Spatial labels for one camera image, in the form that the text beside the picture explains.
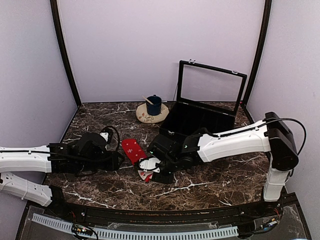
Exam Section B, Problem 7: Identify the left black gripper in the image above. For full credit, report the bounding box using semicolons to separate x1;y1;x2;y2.
77;150;125;173

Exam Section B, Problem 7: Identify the red Santa Christmas sock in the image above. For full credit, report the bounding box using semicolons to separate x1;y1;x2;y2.
121;138;153;183

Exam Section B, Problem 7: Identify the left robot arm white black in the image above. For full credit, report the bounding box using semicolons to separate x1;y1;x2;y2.
0;130;124;218

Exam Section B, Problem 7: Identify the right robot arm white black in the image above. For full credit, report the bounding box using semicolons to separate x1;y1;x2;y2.
139;112;299;217

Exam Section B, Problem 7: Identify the blue ceramic cup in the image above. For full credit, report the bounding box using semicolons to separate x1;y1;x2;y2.
146;94;162;116

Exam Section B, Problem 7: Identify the cream floral plate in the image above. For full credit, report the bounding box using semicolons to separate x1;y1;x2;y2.
135;102;170;124

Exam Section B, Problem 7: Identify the wooden stick in cup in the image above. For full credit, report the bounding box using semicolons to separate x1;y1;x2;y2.
142;96;154;105

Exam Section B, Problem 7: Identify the black compartment box glass lid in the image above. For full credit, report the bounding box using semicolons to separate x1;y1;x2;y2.
159;60;247;141

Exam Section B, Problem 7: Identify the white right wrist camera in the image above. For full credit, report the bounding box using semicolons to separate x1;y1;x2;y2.
138;157;161;173

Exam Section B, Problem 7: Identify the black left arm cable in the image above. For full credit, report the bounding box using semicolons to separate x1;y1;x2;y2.
47;125;121;163

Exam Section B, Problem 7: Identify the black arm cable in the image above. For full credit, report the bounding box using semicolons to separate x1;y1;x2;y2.
257;118;307;156
47;125;121;163

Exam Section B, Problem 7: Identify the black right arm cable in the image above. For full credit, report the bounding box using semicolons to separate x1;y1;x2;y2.
257;118;307;156

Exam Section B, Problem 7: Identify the white slotted cable duct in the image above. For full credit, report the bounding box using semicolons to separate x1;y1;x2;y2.
31;213;239;240

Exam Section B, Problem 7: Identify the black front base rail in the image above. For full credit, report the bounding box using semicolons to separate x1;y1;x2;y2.
45;192;298;226

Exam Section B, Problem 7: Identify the left black frame post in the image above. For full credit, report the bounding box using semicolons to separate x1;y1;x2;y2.
49;0;82;108

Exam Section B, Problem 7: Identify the black frame post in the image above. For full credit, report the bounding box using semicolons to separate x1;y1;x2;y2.
242;0;272;108
49;0;82;108

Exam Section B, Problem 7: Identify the right black frame post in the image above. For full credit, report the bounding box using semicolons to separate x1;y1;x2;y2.
242;0;272;108

